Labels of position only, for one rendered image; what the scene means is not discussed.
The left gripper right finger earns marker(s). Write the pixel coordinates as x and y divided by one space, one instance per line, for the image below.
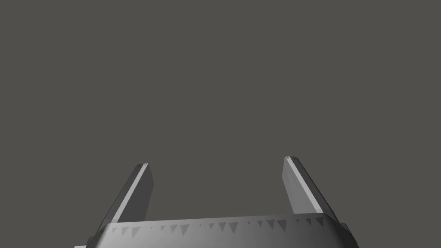
301 193

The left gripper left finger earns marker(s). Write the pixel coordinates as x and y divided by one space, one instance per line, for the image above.
135 196

